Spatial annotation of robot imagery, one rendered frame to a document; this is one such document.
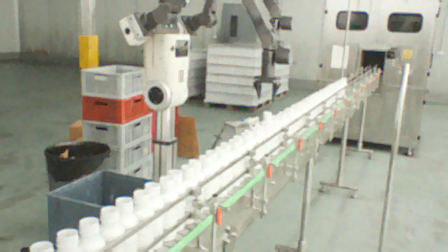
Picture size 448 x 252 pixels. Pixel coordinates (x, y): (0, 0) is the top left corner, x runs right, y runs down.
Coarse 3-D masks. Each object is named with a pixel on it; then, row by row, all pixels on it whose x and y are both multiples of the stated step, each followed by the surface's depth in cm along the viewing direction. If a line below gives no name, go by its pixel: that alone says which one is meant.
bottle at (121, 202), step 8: (120, 200) 103; (128, 200) 104; (120, 208) 101; (128, 208) 101; (120, 216) 101; (128, 216) 101; (128, 224) 101; (136, 224) 103; (128, 240) 101; (136, 240) 104; (128, 248) 102; (136, 248) 104
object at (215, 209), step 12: (360, 84) 407; (336, 96) 328; (324, 108) 287; (336, 108) 285; (348, 108) 372; (312, 120) 246; (336, 120) 333; (324, 132) 292; (300, 144) 204; (312, 144) 250; (252, 156) 165; (264, 156) 163; (252, 168) 167; (264, 168) 163; (264, 180) 165; (192, 192) 124; (252, 192) 169; (264, 192) 166; (204, 204) 124; (216, 204) 122; (252, 204) 171; (264, 204) 167; (192, 216) 126; (216, 216) 124
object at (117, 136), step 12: (84, 120) 402; (144, 120) 435; (84, 132) 404; (96, 132) 402; (108, 132) 398; (120, 132) 394; (132, 132) 413; (144, 132) 437; (108, 144) 400; (120, 144) 396
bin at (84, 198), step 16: (96, 176) 184; (112, 176) 186; (128, 176) 183; (64, 192) 167; (80, 192) 176; (96, 192) 185; (112, 192) 188; (128, 192) 184; (48, 208) 161; (64, 208) 158; (80, 208) 155; (96, 208) 152; (48, 224) 162; (64, 224) 159
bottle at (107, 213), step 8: (104, 208) 98; (112, 208) 98; (104, 216) 95; (112, 216) 95; (104, 224) 96; (112, 224) 96; (120, 224) 99; (104, 232) 95; (112, 232) 95; (120, 232) 96; (112, 240) 95; (120, 248) 97
